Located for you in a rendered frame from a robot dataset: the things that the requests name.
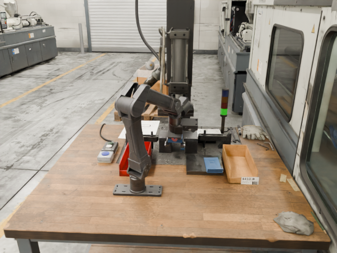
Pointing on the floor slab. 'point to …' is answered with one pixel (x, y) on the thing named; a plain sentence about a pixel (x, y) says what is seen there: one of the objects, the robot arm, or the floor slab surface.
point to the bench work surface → (160, 206)
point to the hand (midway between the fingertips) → (174, 139)
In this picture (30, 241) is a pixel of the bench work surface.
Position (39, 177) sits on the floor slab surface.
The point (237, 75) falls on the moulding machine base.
